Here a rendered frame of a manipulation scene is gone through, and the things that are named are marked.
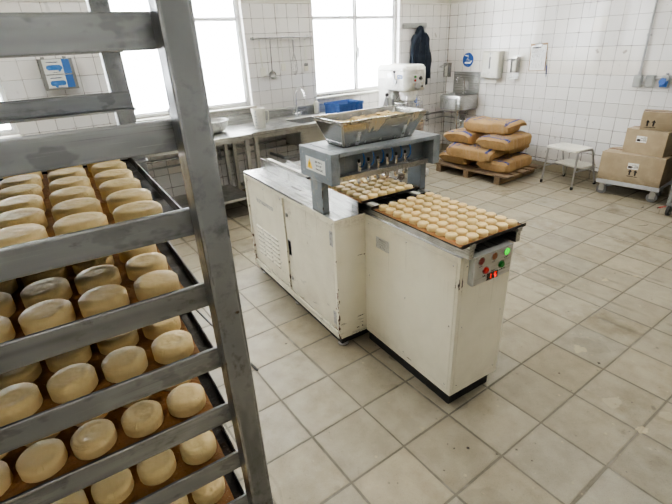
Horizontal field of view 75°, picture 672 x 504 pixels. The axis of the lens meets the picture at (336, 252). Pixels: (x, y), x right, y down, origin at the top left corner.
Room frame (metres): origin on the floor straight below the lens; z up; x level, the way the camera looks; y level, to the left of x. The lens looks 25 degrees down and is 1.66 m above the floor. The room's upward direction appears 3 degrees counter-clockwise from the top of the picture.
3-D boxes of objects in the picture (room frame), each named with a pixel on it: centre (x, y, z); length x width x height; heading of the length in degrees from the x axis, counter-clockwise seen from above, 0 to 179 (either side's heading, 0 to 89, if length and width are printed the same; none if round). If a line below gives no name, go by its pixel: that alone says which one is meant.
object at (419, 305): (2.00, -0.48, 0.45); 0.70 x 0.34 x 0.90; 31
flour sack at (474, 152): (5.69, -1.89, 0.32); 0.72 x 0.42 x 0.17; 39
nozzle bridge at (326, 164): (2.43, -0.22, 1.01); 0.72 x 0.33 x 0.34; 121
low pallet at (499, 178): (5.81, -2.06, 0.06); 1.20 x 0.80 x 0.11; 37
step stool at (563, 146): (5.13, -2.86, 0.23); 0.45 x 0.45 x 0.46; 26
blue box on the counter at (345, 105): (5.61, -0.19, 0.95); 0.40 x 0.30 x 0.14; 127
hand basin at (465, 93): (6.71, -1.96, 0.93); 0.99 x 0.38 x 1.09; 35
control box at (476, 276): (1.68, -0.67, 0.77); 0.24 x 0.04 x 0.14; 121
